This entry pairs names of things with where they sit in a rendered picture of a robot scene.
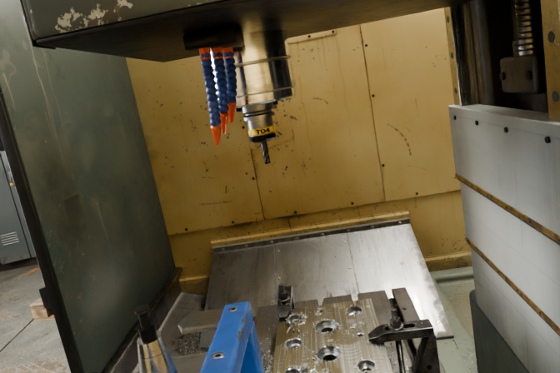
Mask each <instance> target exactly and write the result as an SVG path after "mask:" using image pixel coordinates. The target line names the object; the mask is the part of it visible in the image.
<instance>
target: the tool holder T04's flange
mask: <svg viewBox="0 0 560 373"><path fill-rule="evenodd" d="M272 108H273V103H272V102H268V103H264V104H260V105H256V106H250V107H242V113H244V114H245V116H244V117H243V118H242V119H243V120H244V121H250V120H255V119H260V118H264V117H271V116H274V115H275V112H273V111H272Z"/></svg>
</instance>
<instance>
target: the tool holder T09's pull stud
mask: <svg viewBox="0 0 560 373"><path fill-rule="evenodd" d="M148 311H149V306H148V305H140V306H138V307H136V308H135V309H134V312H135V315H138V318H139V321H140V326H139V327H138V332H139V335H140V339H141V342H149V341H152V340H153V339H155V338H156V337H157V332H156V329H155V325H154V322H152V321H150V320H149V317H148Z"/></svg>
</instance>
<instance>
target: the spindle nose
mask: <svg viewBox="0 0 560 373"><path fill-rule="evenodd" d="M243 40H244V46H242V47H233V53H234V59H235V63H234V65H235V66H236V70H235V71H236V73H237V76H236V79H237V83H236V84H237V89H236V91H237V95H236V98H237V104H236V108H240V107H250V106H254V105H259V104H263V103H268V102H275V101H280V100H284V99H288V98H292V97H295V96H296V95H297V93H296V89H295V86H296V83H295V77H294V72H293V64H292V60H291V58H290V57H291V53H290V48H289V44H288V35H287V31H285V30H267V31H260V32H249V33H244V34H243ZM236 108H235V109H236Z"/></svg>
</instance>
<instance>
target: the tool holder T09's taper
mask: <svg viewBox="0 0 560 373"><path fill-rule="evenodd" d="M156 332H157V337H156V338H155V339H153V340H152V341H149V342H141V339H140V337H139V338H138V339H137V353H138V362H139V371H140V373H178V371H177V368H176V366H175V365H174V362H173V359H172V357H171V355H170V353H169V351H168V348H167V346H166V344H165V342H164V339H163V337H162V335H161V332H160V331H156Z"/></svg>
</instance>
